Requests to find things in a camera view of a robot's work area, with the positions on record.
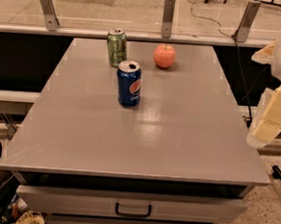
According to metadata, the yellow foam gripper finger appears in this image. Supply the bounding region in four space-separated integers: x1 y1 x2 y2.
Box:
251 86 281 143
251 41 276 64

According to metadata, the red orange apple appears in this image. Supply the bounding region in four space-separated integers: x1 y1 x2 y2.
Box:
153 44 175 68

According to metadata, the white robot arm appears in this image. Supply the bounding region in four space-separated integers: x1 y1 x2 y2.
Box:
246 36 281 148

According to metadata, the blue Pepsi can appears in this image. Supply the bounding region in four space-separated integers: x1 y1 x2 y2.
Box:
117 60 141 107

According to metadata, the green soda can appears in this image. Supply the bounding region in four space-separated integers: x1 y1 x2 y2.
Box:
107 28 127 68

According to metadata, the snack bag on floor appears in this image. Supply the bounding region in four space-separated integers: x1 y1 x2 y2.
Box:
15 212 46 224

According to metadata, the right metal bracket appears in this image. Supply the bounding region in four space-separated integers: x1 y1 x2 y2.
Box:
233 0 261 43

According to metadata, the metal bracket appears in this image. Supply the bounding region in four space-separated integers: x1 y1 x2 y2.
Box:
161 0 175 38
233 0 261 43
39 0 60 31

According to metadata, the black cable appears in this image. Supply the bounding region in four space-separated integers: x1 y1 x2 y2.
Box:
179 0 262 126

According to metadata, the middle metal bracket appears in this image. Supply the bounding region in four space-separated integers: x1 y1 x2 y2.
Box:
161 0 175 38

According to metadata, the grey drawer with black handle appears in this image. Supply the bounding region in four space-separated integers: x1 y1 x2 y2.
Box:
17 186 246 224

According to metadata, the left metal bracket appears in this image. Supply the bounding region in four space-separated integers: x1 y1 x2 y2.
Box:
39 0 60 31

